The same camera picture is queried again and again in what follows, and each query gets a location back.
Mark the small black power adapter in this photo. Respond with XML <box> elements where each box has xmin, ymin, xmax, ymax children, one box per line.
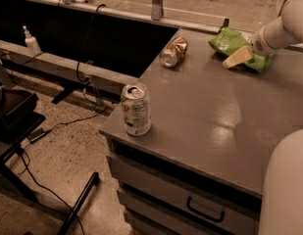
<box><xmin>27</xmin><ymin>128</ymin><xmax>46</xmax><ymax>143</ymax></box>

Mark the black hanging cable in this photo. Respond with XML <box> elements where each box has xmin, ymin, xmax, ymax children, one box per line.
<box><xmin>76</xmin><ymin>3</ymin><xmax>107</xmax><ymax>83</ymax></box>

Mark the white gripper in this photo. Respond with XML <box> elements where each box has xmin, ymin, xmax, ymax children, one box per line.
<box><xmin>223</xmin><ymin>28</ymin><xmax>276</xmax><ymax>69</ymax></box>

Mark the white pump sanitizer bottle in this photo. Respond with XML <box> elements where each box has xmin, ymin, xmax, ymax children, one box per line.
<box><xmin>23</xmin><ymin>25</ymin><xmax>41</xmax><ymax>56</ymax></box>

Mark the green rice chip bag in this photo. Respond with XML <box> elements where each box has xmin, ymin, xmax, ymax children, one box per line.
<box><xmin>208</xmin><ymin>27</ymin><xmax>273</xmax><ymax>72</ymax></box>

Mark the grey drawer cabinet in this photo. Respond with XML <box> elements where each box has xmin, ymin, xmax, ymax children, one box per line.
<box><xmin>101</xmin><ymin>29</ymin><xmax>303</xmax><ymax>235</ymax></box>

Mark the grey low ledge beam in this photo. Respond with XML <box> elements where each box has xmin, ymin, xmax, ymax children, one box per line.
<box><xmin>0</xmin><ymin>40</ymin><xmax>137</xmax><ymax>95</ymax></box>

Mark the crushed orange soda can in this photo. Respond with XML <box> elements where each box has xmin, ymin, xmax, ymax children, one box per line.
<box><xmin>159</xmin><ymin>37</ymin><xmax>188</xmax><ymax>68</ymax></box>

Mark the black cart stand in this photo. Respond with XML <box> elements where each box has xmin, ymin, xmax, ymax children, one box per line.
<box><xmin>0</xmin><ymin>54</ymin><xmax>101</xmax><ymax>235</ymax></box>

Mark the black drawer handle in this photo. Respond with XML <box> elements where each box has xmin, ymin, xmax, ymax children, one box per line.
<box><xmin>185</xmin><ymin>196</ymin><xmax>226</xmax><ymax>223</ymax></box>

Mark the black floor cable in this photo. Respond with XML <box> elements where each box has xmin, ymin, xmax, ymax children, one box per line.
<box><xmin>14</xmin><ymin>105</ymin><xmax>110</xmax><ymax>235</ymax></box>

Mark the metal bracket centre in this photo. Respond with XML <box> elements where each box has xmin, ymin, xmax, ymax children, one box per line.
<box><xmin>151</xmin><ymin>0</ymin><xmax>163</xmax><ymax>21</ymax></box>

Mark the upright 7up can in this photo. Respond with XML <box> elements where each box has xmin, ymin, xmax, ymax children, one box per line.
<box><xmin>121</xmin><ymin>82</ymin><xmax>151</xmax><ymax>136</ymax></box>

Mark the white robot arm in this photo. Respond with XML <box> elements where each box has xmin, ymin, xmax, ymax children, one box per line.
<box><xmin>223</xmin><ymin>0</ymin><xmax>303</xmax><ymax>235</ymax></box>

